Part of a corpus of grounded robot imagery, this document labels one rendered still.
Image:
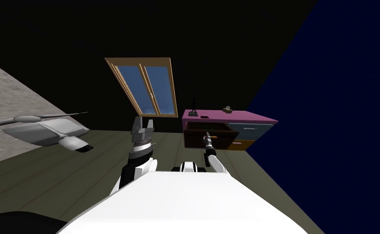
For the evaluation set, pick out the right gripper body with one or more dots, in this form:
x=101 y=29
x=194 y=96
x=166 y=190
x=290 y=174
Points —
x=208 y=140

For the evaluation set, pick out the dark brown drawer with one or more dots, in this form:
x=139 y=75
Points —
x=194 y=139

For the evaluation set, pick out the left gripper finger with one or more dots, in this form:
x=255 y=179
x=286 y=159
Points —
x=149 y=124
x=137 y=123

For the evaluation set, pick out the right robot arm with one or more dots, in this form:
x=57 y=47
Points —
x=216 y=164

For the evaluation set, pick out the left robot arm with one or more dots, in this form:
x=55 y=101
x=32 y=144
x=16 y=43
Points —
x=134 y=170

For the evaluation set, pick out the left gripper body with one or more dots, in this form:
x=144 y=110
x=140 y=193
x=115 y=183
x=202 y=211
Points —
x=142 y=134

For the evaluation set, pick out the blue-grey drawer front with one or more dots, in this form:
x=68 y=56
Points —
x=253 y=130

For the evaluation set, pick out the grey ceiling fan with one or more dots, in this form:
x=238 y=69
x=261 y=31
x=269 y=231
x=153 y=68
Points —
x=46 y=131

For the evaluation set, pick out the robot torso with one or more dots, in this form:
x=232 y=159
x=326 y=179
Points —
x=189 y=204

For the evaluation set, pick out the wooden-framed window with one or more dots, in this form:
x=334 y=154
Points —
x=150 y=87

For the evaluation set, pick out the pink-topped dresser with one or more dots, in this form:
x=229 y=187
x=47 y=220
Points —
x=241 y=116

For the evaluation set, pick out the orange drawer front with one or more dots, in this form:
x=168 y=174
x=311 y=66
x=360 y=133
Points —
x=243 y=145

